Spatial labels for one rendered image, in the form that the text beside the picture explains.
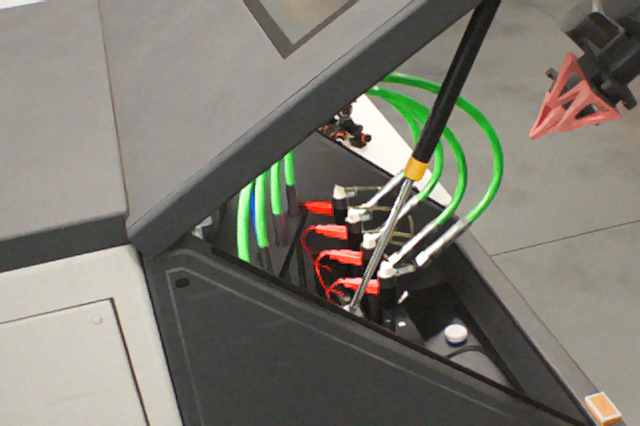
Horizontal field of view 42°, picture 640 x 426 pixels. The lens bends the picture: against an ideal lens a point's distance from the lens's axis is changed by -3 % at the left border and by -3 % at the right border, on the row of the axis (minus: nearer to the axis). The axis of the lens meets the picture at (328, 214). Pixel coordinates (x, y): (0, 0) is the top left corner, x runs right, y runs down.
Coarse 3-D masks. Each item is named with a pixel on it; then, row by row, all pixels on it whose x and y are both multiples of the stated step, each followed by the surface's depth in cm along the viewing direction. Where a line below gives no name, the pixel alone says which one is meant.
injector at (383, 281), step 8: (384, 280) 122; (392, 280) 122; (384, 288) 123; (392, 288) 123; (384, 296) 124; (392, 296) 124; (400, 296) 126; (408, 296) 126; (384, 304) 125; (392, 304) 125; (400, 304) 126; (384, 312) 126; (392, 312) 125; (384, 320) 127; (392, 320) 127; (392, 328) 128
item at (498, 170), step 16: (384, 80) 107; (400, 80) 108; (416, 80) 109; (480, 112) 114; (496, 144) 117; (496, 160) 118; (496, 176) 120; (496, 192) 121; (240, 208) 111; (480, 208) 121; (240, 224) 112; (240, 240) 113; (240, 256) 115
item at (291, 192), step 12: (396, 108) 138; (408, 120) 139; (420, 132) 141; (288, 156) 136; (288, 168) 137; (288, 180) 138; (396, 180) 144; (288, 192) 140; (384, 192) 145; (288, 204) 141; (372, 204) 145
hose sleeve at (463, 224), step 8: (464, 216) 122; (456, 224) 122; (464, 224) 122; (448, 232) 123; (456, 232) 122; (464, 232) 123; (440, 240) 123; (448, 240) 122; (432, 248) 123; (440, 248) 123; (432, 256) 123
